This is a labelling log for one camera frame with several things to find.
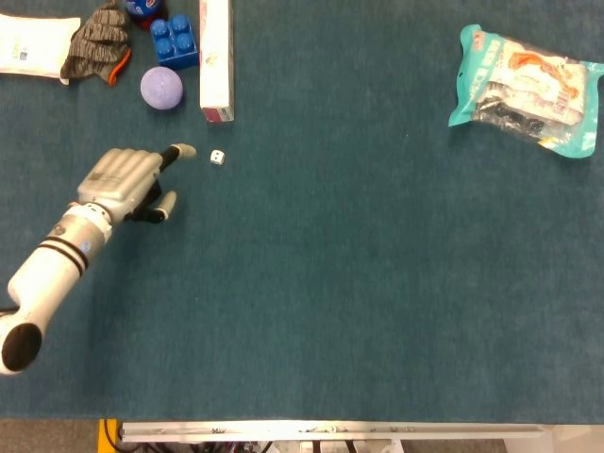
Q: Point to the teal snack bag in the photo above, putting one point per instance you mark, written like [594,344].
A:
[528,89]

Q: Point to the white die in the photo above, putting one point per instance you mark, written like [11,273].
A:
[217,157]

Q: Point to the aluminium frame rail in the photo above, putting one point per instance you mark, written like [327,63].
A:
[330,431]

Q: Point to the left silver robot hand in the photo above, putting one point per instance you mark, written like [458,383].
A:
[120,181]

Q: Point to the grey knitted work glove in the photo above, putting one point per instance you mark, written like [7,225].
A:
[96,47]

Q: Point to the white plastic pouch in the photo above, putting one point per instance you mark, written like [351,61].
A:
[33,46]

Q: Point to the blue red round object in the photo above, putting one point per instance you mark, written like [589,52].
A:
[144,11]

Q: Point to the long white pink box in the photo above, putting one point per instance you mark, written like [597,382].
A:
[216,56]

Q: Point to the blue toy building block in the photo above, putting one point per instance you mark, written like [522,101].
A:
[174,41]

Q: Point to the purple ball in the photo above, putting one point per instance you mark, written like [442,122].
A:
[161,88]

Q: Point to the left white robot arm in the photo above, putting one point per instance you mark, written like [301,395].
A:
[47,278]

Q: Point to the yellow frame post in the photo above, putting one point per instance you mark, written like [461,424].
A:
[106,436]

